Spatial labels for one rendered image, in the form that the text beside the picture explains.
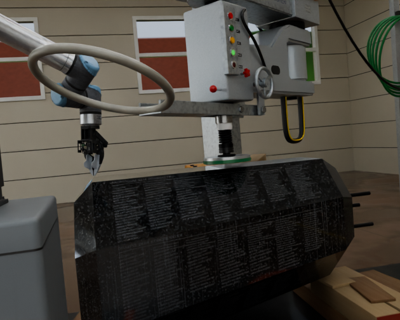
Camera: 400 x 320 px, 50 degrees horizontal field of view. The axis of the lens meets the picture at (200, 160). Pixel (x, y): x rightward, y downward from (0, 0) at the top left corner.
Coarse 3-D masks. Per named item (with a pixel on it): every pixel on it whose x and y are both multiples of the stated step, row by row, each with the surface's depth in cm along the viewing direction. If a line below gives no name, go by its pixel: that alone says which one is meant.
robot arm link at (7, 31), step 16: (0, 16) 144; (0, 32) 144; (16, 32) 146; (32, 32) 151; (16, 48) 150; (32, 48) 150; (48, 64) 157; (64, 64) 157; (80, 64) 159; (96, 64) 164; (80, 80) 162
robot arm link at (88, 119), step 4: (80, 116) 178; (84, 116) 177; (88, 116) 176; (92, 116) 177; (96, 116) 178; (100, 116) 179; (80, 120) 178; (84, 120) 177; (88, 120) 176; (92, 120) 177; (96, 120) 178; (100, 120) 180; (80, 124) 180; (84, 124) 178; (88, 124) 178; (92, 124) 178; (96, 124) 179; (100, 124) 181
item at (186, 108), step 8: (144, 104) 164; (152, 104) 167; (176, 104) 161; (184, 104) 165; (192, 104) 169; (200, 104) 172; (208, 104) 176; (216, 104) 180; (224, 104) 185; (232, 104) 189; (240, 104) 194; (152, 112) 158; (160, 112) 156; (168, 112) 158; (176, 112) 161; (184, 112) 165; (192, 112) 168; (200, 112) 172; (208, 112) 176; (216, 112) 180; (224, 112) 184; (232, 112) 189; (240, 112) 193; (248, 112) 199; (256, 112) 204; (264, 112) 203
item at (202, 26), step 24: (192, 24) 188; (216, 24) 179; (240, 24) 187; (192, 48) 189; (216, 48) 181; (240, 48) 186; (192, 72) 190; (216, 72) 182; (240, 72) 186; (192, 96) 192; (216, 96) 183; (240, 96) 185
